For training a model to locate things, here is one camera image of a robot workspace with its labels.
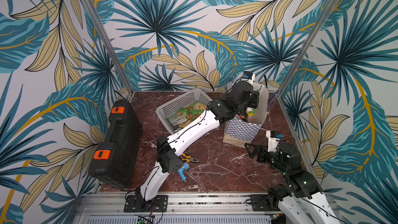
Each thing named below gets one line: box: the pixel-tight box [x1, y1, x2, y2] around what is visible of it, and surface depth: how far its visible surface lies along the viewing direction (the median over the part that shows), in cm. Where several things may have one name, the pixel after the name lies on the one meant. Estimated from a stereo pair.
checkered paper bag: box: [222, 85, 269, 149], surface depth 80 cm
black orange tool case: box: [88, 99, 143, 190], surface depth 70 cm
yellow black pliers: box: [181, 152, 200, 163], surface depth 88 cm
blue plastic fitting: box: [177, 161, 191, 184], surface depth 83 cm
